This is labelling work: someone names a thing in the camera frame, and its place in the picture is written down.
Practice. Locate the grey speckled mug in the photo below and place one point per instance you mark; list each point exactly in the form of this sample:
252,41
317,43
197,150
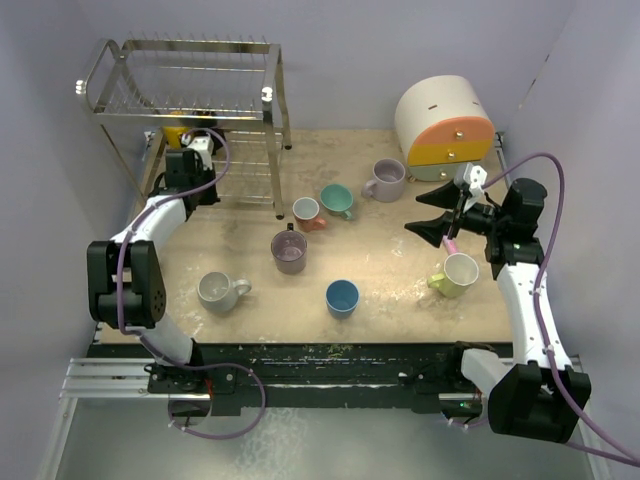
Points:
219,293

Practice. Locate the pink tube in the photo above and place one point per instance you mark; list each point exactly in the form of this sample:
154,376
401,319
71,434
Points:
449,245

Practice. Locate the salmon pink mug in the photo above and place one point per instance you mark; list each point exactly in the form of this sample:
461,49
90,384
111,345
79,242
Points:
306,211

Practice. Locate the blue cup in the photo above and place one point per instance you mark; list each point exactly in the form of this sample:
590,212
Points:
342,298

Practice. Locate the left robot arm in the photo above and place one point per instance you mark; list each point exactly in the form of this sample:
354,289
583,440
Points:
125,284

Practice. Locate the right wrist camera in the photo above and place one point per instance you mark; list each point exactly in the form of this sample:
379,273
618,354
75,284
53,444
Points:
469,180

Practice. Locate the yellow mug black handle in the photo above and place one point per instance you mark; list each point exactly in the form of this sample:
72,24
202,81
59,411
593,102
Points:
174,134

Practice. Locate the teal cup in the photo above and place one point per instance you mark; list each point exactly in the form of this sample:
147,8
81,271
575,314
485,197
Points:
338,200

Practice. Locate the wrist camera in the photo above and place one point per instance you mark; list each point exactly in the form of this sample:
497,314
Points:
204,144
469,180

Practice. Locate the black mug white interior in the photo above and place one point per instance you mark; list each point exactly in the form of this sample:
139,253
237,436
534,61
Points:
211,123

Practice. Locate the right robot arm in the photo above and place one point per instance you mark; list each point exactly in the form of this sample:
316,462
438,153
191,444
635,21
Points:
532,398

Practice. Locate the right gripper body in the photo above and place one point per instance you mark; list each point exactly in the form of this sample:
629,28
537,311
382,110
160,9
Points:
481,218

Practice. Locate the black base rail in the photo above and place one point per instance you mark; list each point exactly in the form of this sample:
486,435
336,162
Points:
420,377

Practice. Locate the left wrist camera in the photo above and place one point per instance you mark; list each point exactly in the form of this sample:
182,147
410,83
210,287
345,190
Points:
204,144

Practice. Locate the purple mug black handle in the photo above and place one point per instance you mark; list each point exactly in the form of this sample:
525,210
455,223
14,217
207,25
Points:
289,250

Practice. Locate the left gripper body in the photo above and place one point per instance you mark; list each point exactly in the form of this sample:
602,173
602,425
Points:
204,183

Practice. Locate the round drawer box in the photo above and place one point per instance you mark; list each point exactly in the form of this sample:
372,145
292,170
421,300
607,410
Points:
440,124

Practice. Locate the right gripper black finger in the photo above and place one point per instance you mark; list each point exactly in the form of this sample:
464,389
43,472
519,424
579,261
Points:
445,195
432,231

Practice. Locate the lime green mug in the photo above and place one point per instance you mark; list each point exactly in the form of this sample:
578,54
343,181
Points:
458,273

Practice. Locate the lilac mug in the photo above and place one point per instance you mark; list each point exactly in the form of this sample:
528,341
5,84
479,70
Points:
387,182

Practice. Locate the aluminium frame rail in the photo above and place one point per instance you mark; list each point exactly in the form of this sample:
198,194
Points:
102,378

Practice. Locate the metal dish rack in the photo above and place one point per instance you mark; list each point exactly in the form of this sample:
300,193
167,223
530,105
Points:
137,82

